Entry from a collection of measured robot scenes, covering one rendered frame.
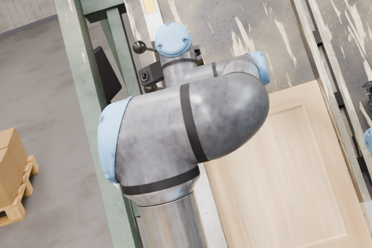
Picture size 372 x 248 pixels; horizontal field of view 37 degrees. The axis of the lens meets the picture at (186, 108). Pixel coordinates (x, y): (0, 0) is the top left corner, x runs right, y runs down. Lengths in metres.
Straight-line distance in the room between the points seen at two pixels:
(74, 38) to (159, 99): 0.94
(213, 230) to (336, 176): 0.36
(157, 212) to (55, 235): 3.08
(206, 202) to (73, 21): 0.66
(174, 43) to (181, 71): 0.06
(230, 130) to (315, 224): 0.85
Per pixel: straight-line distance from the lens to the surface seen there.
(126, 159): 0.76
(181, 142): 0.74
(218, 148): 0.75
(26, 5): 10.88
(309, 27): 1.59
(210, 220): 1.52
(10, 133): 4.60
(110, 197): 1.56
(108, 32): 2.39
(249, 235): 1.54
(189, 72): 1.15
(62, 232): 3.84
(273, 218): 1.54
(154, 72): 1.35
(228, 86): 0.76
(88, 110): 1.60
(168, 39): 1.15
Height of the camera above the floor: 1.93
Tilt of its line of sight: 23 degrees down
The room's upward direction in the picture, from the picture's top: 18 degrees counter-clockwise
